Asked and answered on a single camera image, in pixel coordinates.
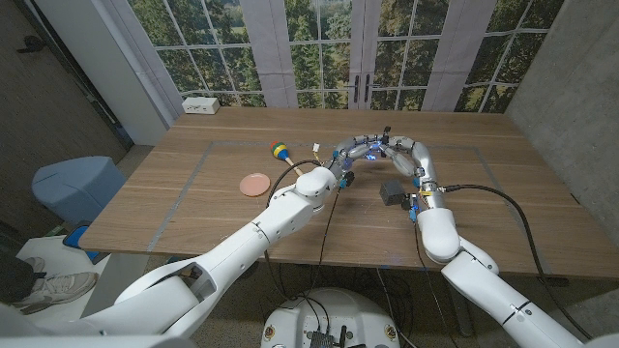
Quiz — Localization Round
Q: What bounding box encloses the white power strip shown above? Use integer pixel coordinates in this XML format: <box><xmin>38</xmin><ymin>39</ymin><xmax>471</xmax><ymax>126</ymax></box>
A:
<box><xmin>182</xmin><ymin>97</ymin><xmax>221</xmax><ymax>116</ymax></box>

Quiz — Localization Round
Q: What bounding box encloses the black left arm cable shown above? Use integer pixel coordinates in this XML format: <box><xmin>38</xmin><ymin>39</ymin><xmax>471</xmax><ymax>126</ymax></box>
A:
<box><xmin>265</xmin><ymin>159</ymin><xmax>323</xmax><ymax>209</ymax></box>

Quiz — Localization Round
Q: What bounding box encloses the blue box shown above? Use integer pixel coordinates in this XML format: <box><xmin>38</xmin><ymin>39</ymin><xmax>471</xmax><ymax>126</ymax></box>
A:
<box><xmin>61</xmin><ymin>222</ymin><xmax>110</xmax><ymax>265</ymax></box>

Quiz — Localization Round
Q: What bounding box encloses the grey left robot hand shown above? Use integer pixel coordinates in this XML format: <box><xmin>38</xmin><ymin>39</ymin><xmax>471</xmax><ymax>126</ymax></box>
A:
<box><xmin>328</xmin><ymin>133</ymin><xmax>388</xmax><ymax>183</ymax></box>

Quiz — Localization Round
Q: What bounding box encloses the black trouser leg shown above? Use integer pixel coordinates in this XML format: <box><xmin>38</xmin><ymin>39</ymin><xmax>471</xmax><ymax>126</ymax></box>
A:
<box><xmin>0</xmin><ymin>250</ymin><xmax>38</xmax><ymax>310</ymax></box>

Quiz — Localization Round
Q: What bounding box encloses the grey sneaker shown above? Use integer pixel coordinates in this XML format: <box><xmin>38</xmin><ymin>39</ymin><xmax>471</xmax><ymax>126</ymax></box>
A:
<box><xmin>12</xmin><ymin>272</ymin><xmax>100</xmax><ymax>316</ymax></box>
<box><xmin>21</xmin><ymin>256</ymin><xmax>47</xmax><ymax>275</ymax></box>

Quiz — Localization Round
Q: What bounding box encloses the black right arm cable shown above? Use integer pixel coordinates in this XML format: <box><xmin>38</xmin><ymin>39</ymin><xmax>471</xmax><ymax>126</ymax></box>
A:
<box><xmin>444</xmin><ymin>183</ymin><xmax>594</xmax><ymax>339</ymax></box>

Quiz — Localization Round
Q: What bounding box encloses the black block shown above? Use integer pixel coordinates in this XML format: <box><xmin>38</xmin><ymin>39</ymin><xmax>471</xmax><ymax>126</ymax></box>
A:
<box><xmin>378</xmin><ymin>179</ymin><xmax>406</xmax><ymax>207</ymax></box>

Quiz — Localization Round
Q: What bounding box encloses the blue-grey stool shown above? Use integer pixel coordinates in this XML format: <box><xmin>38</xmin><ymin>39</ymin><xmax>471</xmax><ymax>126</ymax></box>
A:
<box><xmin>31</xmin><ymin>155</ymin><xmax>128</xmax><ymax>227</ymax></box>

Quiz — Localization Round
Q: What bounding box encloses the black door handle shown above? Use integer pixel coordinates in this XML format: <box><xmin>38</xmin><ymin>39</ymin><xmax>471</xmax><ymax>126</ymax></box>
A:
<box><xmin>16</xmin><ymin>36</ymin><xmax>47</xmax><ymax>54</ymax></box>

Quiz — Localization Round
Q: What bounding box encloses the white robot torso base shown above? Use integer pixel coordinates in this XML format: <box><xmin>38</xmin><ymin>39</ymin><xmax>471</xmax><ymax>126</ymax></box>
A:
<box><xmin>260</xmin><ymin>288</ymin><xmax>401</xmax><ymax>348</ymax></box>

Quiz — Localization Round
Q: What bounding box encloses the multicoloured puzzle cube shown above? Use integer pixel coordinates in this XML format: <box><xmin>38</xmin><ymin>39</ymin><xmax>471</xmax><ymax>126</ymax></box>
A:
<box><xmin>270</xmin><ymin>140</ymin><xmax>305</xmax><ymax>177</ymax></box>

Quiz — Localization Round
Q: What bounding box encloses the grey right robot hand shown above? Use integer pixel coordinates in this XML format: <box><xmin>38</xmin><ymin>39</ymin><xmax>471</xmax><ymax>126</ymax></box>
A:
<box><xmin>381</xmin><ymin>134</ymin><xmax>444</xmax><ymax>195</ymax></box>

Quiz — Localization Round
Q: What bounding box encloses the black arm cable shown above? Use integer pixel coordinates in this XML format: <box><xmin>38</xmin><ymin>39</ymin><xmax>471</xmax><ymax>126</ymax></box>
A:
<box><xmin>265</xmin><ymin>159</ymin><xmax>323</xmax><ymax>209</ymax></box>
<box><xmin>444</xmin><ymin>183</ymin><xmax>594</xmax><ymax>339</ymax></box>

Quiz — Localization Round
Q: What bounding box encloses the pink round plate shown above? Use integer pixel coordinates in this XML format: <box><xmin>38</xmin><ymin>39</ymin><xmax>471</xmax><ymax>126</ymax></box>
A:
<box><xmin>239</xmin><ymin>172</ymin><xmax>272</xmax><ymax>198</ymax></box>

